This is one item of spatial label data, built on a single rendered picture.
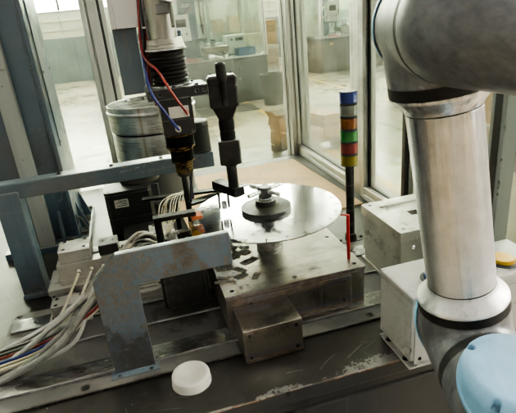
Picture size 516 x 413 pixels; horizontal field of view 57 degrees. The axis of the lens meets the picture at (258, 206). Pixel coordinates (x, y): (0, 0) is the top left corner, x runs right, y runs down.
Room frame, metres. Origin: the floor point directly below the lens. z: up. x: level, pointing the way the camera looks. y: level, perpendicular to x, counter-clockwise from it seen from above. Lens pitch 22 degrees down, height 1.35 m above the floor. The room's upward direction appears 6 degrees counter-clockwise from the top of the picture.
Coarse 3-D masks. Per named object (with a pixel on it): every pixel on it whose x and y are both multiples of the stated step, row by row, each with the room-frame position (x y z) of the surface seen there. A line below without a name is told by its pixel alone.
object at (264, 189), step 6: (252, 186) 1.00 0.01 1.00; (258, 186) 0.98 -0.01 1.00; (264, 186) 0.97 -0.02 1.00; (270, 186) 0.97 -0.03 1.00; (276, 186) 0.99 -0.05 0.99; (258, 192) 0.96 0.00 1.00; (264, 192) 0.96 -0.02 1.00; (270, 192) 0.95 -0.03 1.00; (276, 192) 0.94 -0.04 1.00; (264, 198) 0.96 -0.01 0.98; (270, 198) 0.97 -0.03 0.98
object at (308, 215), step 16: (288, 192) 1.07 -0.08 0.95; (304, 192) 1.06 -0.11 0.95; (320, 192) 1.05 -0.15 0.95; (208, 208) 1.01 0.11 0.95; (240, 208) 0.99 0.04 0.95; (304, 208) 0.96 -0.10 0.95; (320, 208) 0.95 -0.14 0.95; (336, 208) 0.94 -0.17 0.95; (208, 224) 0.92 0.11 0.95; (224, 224) 0.91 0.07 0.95; (240, 224) 0.91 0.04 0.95; (256, 224) 0.90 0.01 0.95; (272, 224) 0.89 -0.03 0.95; (288, 224) 0.88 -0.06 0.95; (304, 224) 0.88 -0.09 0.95; (320, 224) 0.87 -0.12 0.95; (240, 240) 0.83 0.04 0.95; (256, 240) 0.82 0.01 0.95; (272, 240) 0.82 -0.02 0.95
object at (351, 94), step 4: (340, 92) 1.17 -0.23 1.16; (344, 92) 1.16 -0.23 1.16; (348, 92) 1.15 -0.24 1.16; (352, 92) 1.15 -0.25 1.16; (356, 92) 1.16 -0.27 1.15; (340, 96) 1.17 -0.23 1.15; (344, 96) 1.16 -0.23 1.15; (348, 96) 1.15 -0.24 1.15; (352, 96) 1.15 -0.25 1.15; (356, 96) 1.16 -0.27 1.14; (340, 100) 1.17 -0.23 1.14; (344, 100) 1.16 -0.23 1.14; (348, 100) 1.15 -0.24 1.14; (352, 100) 1.15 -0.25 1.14; (356, 100) 1.16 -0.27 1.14; (344, 104) 1.16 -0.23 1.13; (348, 104) 1.15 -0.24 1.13
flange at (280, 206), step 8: (256, 200) 0.97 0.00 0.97; (272, 200) 0.96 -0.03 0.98; (280, 200) 0.99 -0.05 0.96; (288, 200) 0.99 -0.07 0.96; (248, 208) 0.96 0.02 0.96; (256, 208) 0.96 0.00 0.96; (264, 208) 0.95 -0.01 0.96; (272, 208) 0.95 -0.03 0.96; (280, 208) 0.94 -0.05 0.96; (288, 208) 0.95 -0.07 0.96; (248, 216) 0.94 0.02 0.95; (256, 216) 0.92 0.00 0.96; (264, 216) 0.92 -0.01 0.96; (272, 216) 0.92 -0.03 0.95
